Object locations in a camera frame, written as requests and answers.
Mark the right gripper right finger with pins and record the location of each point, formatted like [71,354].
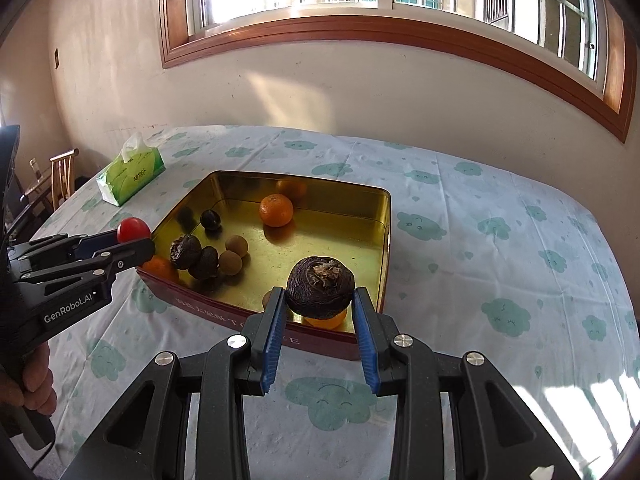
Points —
[496,435]

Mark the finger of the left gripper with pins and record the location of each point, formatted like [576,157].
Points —
[56,250]
[83,281]

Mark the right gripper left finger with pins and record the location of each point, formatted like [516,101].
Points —
[143,435]

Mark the red tomato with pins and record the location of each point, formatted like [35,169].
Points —
[132,228]

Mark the large orange mandarin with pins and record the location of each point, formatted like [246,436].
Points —
[161,268]

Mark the dark wrinkled fruit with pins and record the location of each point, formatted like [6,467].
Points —
[184,250]
[204,267]

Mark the dark plum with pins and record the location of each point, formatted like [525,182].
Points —
[210,221]

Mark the brown longan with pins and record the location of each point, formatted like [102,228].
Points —
[237,244]
[230,263]

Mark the brown kiwi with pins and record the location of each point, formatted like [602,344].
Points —
[265,300]

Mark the small orange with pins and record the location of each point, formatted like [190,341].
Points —
[276,210]

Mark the large dark purple fruit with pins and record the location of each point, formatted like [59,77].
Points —
[319,287]

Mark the person left hand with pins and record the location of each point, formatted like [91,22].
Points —
[36,393]

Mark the wooden chair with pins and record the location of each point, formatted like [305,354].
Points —
[57,183]

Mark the green tissue box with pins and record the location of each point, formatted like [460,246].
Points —
[136,165]

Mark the red gold toffee tin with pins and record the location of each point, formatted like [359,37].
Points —
[347,221]

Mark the wooden framed window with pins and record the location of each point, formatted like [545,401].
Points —
[612,111]

